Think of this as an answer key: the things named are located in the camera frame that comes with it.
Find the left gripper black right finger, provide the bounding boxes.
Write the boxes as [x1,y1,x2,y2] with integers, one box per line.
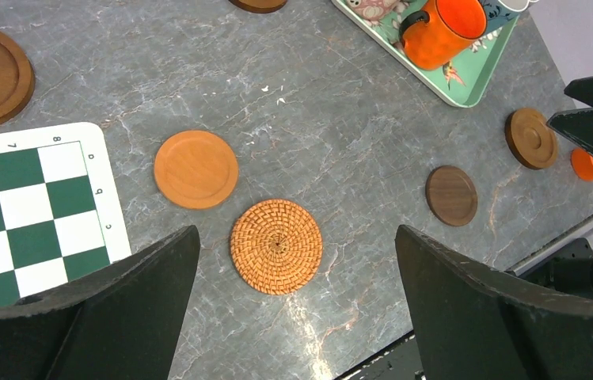
[395,225,593,379]

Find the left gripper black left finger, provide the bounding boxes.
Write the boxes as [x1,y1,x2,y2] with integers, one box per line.
[0,226,200,379]

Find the brown ridged wooden coaster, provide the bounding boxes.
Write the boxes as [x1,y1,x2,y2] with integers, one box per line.
[505,108,559,170]

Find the dark walnut wooden coaster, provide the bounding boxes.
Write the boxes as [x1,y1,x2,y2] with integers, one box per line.
[425,165,478,227]

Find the light orange wooden coaster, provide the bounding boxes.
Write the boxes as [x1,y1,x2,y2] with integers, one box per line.
[154,130,239,210]

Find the woven rattan coaster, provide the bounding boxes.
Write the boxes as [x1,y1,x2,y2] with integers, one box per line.
[230,199,324,295]

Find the orange yellow small container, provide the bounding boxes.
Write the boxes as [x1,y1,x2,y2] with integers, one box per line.
[570,147,593,181]

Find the green white chessboard mat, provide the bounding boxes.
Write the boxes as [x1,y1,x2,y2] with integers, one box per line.
[0,122,131,306]

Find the blue patterned mug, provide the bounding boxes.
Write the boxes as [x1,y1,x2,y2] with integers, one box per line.
[479,0,527,28]

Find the mint green floral tray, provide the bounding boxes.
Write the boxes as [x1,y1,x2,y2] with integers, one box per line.
[333,1,517,108]

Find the orange mug black handle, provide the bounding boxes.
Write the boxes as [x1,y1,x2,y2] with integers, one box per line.
[399,0,487,70]

